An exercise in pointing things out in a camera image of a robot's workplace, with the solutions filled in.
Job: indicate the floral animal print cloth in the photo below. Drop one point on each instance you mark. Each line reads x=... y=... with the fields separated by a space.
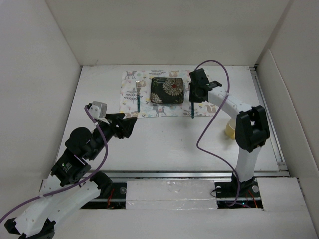
x=128 y=94

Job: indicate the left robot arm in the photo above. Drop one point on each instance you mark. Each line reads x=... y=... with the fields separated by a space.
x=68 y=188

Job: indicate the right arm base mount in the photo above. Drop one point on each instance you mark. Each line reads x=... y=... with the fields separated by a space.
x=231 y=195

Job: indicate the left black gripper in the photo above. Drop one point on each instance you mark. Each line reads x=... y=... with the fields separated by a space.
x=125 y=125

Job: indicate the silver fork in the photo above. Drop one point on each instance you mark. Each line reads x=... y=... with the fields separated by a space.
x=138 y=88

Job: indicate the black floral square plate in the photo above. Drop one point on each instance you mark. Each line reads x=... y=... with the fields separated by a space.
x=167 y=90

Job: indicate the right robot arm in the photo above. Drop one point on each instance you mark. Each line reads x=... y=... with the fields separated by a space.
x=251 y=125

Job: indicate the aluminium front rail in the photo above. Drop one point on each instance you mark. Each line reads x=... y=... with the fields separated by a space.
x=167 y=174

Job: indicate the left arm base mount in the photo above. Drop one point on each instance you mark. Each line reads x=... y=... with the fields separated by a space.
x=115 y=199

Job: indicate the aluminium rail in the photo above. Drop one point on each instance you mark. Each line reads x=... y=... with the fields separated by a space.
x=273 y=139
x=167 y=174

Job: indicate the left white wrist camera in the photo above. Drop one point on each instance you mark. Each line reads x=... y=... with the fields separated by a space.
x=98 y=109

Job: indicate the yellow mug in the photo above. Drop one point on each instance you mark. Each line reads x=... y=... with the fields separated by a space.
x=230 y=129

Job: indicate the silver spoon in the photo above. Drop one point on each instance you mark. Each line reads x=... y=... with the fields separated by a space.
x=192 y=109

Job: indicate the aluminium right side rail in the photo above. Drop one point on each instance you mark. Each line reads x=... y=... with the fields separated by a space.
x=273 y=139

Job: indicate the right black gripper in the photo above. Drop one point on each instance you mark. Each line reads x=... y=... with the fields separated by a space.
x=192 y=98

